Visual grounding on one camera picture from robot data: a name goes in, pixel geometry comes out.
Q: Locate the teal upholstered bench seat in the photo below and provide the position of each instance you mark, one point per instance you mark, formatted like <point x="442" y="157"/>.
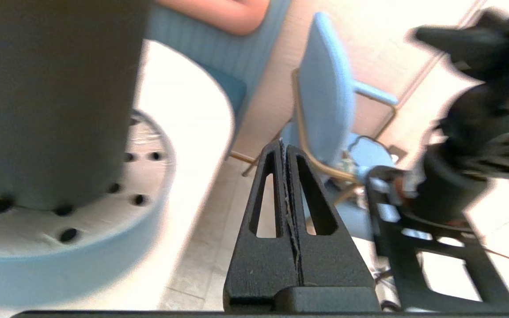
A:
<point x="206" y="53"/>

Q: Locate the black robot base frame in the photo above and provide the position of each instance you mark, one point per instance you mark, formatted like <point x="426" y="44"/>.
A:
<point x="404" y="265"/>

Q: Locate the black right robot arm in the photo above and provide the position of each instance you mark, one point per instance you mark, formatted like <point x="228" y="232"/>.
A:
<point x="480" y="132"/>

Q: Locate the black plastic cup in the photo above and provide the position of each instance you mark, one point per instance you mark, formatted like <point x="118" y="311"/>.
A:
<point x="51" y="97"/>

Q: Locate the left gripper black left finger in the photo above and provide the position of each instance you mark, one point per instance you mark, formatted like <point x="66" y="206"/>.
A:
<point x="259" y="269"/>

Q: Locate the blue drip tray metal grate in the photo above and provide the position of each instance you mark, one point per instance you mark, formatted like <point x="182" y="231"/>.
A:
<point x="82" y="256"/>

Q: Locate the pink cylindrical bolster cushion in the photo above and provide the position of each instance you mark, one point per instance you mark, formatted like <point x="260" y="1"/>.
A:
<point x="219" y="15"/>

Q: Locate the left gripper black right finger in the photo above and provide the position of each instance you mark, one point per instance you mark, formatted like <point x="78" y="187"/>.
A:
<point x="329" y="282"/>

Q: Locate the blue chair gold frame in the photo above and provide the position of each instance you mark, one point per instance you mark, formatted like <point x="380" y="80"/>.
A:
<point x="325" y="88"/>

